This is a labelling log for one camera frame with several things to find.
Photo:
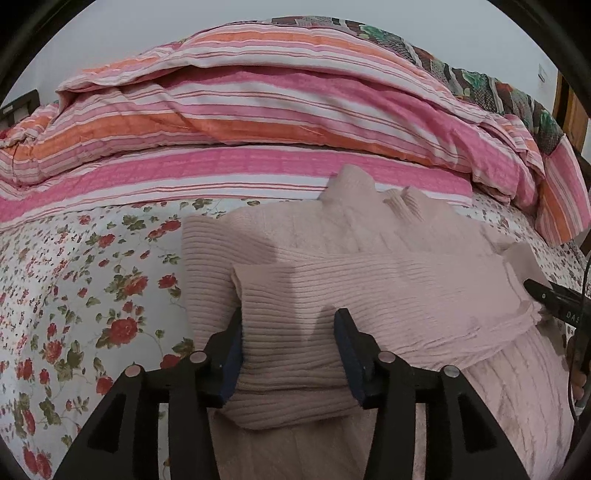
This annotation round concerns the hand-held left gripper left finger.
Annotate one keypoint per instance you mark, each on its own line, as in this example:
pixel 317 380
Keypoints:
pixel 232 369

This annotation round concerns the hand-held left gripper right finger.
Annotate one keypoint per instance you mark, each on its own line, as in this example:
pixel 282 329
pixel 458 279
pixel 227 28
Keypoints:
pixel 353 364

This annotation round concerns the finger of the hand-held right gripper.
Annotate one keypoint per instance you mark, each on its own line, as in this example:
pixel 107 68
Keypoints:
pixel 542 291

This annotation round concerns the pink ribbed knit sweater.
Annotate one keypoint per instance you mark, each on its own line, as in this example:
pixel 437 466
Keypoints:
pixel 369 286

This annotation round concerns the person's right hand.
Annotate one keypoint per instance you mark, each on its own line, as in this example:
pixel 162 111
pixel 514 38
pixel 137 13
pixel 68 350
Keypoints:
pixel 580 385

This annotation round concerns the white rose print bedsheet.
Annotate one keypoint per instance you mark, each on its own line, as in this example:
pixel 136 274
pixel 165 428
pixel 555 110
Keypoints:
pixel 92 258

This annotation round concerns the dark patchwork floral quilt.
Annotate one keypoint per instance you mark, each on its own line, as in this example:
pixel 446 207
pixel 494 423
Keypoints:
pixel 480 87

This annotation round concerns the pink orange striped duvet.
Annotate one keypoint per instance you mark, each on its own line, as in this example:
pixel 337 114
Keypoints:
pixel 277 115

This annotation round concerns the dark wooden headboard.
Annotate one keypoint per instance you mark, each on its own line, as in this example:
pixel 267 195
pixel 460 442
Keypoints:
pixel 18 108

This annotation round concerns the brown wooden door frame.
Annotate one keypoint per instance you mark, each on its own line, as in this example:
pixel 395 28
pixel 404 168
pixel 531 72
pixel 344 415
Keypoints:
pixel 570 115

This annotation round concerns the white wall socket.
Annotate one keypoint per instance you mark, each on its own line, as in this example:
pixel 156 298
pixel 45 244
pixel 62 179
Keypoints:
pixel 543 72

